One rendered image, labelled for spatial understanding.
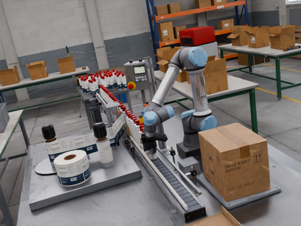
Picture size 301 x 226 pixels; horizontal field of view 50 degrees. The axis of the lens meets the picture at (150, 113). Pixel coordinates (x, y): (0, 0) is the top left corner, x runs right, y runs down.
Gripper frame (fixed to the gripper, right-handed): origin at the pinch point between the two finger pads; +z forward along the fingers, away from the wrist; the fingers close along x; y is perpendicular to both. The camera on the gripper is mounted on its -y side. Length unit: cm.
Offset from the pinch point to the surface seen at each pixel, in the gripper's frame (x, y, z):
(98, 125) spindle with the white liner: -20.1, 28.8, -15.6
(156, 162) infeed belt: 5.5, -0.1, 3.2
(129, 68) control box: -51, -1, -29
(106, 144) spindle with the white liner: -13.4, 26.4, -4.3
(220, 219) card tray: 64, -9, -25
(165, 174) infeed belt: 21.5, 0.3, -5.9
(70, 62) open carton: -498, 11, 274
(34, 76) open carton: -494, 92, 288
